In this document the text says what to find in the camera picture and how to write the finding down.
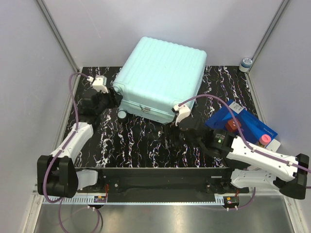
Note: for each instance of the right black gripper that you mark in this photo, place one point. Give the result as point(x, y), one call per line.
point(169, 129)

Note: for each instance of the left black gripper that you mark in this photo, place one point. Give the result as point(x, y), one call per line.
point(115, 99)

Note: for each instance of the mint green suitcase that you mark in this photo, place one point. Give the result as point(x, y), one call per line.
point(157, 76)

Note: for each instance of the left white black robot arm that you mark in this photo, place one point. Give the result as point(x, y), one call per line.
point(56, 173)

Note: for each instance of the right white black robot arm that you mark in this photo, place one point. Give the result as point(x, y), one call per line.
point(251, 165)

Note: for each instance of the red brown travel adapter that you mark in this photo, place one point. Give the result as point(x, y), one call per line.
point(231, 126)

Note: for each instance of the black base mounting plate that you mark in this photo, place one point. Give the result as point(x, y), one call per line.
point(163, 185)

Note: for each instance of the pink cap small bottle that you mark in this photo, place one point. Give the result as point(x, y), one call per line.
point(264, 140)

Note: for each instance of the blue white jar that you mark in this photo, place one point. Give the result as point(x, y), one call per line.
point(245, 64)

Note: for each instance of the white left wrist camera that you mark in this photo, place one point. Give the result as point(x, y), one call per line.
point(98, 83)

